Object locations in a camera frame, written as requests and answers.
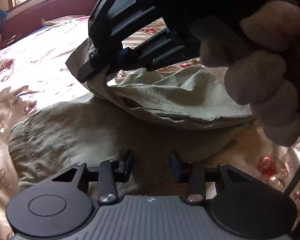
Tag maroon padded headboard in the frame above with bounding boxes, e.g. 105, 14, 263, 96
1, 0, 98, 40

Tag floral satin bedspread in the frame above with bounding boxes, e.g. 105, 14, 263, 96
0, 17, 300, 239

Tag gloved right hand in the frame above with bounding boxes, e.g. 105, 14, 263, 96
200, 1, 300, 147

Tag beige pillow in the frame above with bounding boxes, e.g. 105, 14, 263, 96
42, 15, 85, 27

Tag olive green pants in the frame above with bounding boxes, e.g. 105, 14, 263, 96
7, 37, 257, 193

